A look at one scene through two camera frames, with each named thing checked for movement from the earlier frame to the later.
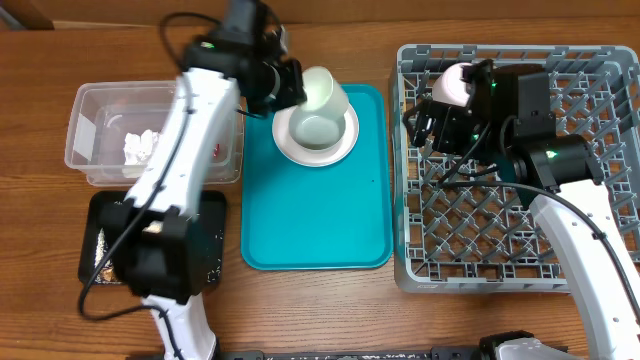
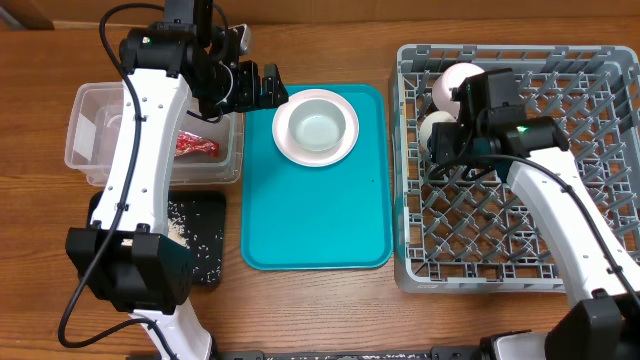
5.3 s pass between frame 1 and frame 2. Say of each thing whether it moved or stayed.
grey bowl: stayed
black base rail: stayed
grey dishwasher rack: stayed
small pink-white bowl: stayed
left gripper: moved
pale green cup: moved
